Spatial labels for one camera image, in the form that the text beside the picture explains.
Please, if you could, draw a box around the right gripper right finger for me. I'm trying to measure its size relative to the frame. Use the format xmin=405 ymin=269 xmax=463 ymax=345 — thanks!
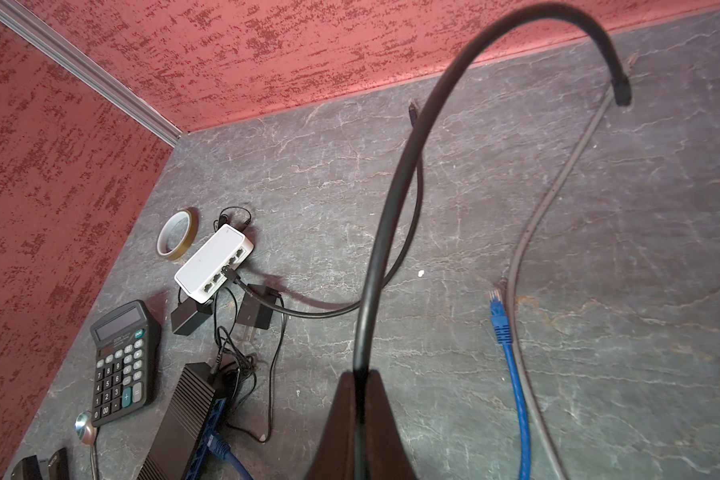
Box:
xmin=365 ymin=370 xmax=416 ymax=480

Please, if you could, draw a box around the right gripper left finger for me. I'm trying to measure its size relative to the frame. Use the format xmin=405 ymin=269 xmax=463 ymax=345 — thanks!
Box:
xmin=305 ymin=372 xmax=356 ymax=480

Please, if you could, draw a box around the black ribbed network switch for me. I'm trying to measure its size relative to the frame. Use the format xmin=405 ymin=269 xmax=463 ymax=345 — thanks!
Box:
xmin=137 ymin=363 xmax=230 ymax=480

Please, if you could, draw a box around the black power adapter with cable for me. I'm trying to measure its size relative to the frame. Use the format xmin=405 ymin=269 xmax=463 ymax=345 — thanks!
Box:
xmin=167 ymin=101 xmax=420 ymax=451

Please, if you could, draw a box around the blue ethernet cable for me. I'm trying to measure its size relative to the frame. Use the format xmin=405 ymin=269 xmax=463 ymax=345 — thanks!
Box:
xmin=487 ymin=287 xmax=533 ymax=480

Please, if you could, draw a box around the white network switch box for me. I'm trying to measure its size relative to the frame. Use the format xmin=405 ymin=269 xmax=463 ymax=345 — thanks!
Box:
xmin=174 ymin=225 xmax=254 ymax=303

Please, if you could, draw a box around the black cable with plug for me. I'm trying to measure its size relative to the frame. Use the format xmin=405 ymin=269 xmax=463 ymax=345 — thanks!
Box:
xmin=351 ymin=2 xmax=634 ymax=480

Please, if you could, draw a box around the black desk calculator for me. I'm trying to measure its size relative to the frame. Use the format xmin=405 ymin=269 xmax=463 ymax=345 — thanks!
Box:
xmin=90 ymin=300 xmax=162 ymax=427

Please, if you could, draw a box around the brown tape roll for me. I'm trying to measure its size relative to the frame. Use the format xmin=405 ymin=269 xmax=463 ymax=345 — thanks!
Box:
xmin=156 ymin=209 xmax=198 ymax=261

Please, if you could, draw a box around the grey thin cable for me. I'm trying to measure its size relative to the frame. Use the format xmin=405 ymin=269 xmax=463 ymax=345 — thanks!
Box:
xmin=503 ymin=53 xmax=640 ymax=480

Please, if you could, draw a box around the left metal frame post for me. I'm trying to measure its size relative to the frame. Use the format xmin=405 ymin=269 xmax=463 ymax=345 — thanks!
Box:
xmin=0 ymin=0 xmax=183 ymax=148

